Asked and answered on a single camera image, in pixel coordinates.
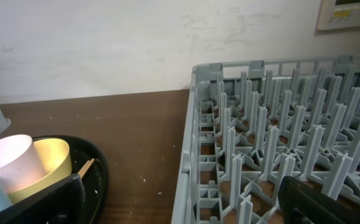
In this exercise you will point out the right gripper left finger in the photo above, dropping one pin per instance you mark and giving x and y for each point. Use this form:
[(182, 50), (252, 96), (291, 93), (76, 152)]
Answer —
[(62, 202)]

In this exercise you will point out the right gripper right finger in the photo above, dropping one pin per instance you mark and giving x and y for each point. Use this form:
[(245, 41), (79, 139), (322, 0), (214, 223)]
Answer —
[(300, 203)]

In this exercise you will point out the yellow bowl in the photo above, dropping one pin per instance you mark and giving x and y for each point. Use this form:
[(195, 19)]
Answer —
[(54, 154)]

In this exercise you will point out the pink cup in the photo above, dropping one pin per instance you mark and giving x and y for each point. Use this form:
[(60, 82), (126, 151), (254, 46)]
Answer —
[(20, 163)]

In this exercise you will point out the grey dishwasher rack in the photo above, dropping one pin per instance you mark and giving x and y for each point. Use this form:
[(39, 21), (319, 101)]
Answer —
[(250, 124)]

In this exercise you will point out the round black serving tray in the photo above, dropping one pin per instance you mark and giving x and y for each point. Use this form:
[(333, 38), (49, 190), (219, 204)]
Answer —
[(96, 179)]

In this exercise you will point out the wall control panel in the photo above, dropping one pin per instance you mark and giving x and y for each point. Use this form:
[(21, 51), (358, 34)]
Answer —
[(338, 14)]

